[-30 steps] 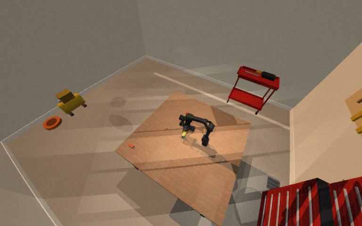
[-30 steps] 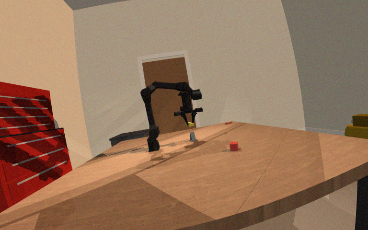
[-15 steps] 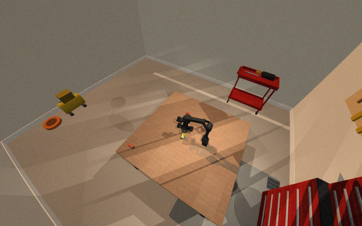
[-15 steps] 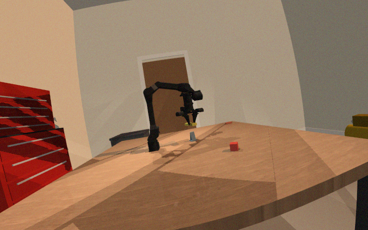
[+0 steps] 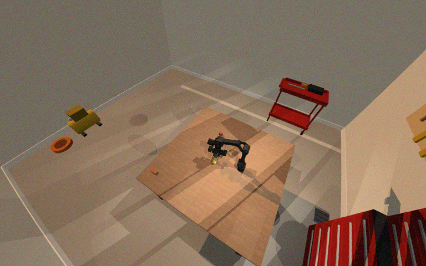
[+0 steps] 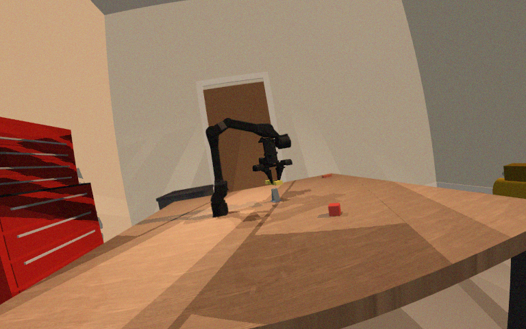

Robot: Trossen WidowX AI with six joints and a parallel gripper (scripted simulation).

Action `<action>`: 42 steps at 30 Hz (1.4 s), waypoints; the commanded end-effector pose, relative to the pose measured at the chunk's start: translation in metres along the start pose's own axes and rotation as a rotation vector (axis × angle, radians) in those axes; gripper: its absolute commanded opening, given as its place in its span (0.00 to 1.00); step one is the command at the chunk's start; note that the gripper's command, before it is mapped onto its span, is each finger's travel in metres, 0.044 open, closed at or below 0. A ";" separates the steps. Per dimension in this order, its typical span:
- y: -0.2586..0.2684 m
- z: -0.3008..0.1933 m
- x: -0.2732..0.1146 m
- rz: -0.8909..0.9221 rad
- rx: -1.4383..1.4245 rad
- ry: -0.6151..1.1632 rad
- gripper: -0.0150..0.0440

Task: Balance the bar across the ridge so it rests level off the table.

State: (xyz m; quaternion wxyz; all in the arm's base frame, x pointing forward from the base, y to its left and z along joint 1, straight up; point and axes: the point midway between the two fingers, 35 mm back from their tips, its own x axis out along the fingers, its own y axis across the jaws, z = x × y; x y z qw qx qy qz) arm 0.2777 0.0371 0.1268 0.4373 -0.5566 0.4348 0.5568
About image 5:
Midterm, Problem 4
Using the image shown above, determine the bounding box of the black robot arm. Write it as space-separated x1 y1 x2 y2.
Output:
207 136 251 173

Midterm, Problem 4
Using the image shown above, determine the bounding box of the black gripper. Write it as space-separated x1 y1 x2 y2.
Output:
208 146 227 156

